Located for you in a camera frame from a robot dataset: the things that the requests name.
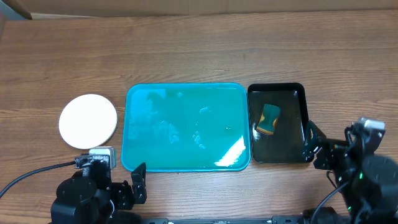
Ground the teal plastic tray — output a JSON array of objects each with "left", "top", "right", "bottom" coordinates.
[{"left": 121, "top": 83, "right": 251, "bottom": 172}]

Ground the white plate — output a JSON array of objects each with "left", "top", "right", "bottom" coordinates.
[{"left": 58, "top": 94, "right": 118, "bottom": 149}]

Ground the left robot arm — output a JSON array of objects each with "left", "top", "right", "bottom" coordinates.
[{"left": 50, "top": 146, "right": 147, "bottom": 224}]

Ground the green yellow sponge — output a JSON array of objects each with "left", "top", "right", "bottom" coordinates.
[{"left": 256, "top": 104, "right": 280, "bottom": 135}]

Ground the dark chair corner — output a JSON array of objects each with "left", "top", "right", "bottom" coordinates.
[{"left": 1, "top": 0, "right": 32, "bottom": 20}]

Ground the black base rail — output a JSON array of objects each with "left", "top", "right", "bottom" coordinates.
[{"left": 140, "top": 215, "right": 310, "bottom": 224}]

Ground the black plastic tray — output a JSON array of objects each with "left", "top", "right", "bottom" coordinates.
[{"left": 248, "top": 83, "right": 309, "bottom": 164}]

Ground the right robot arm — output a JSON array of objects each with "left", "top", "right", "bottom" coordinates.
[{"left": 301, "top": 118, "right": 397, "bottom": 223}]

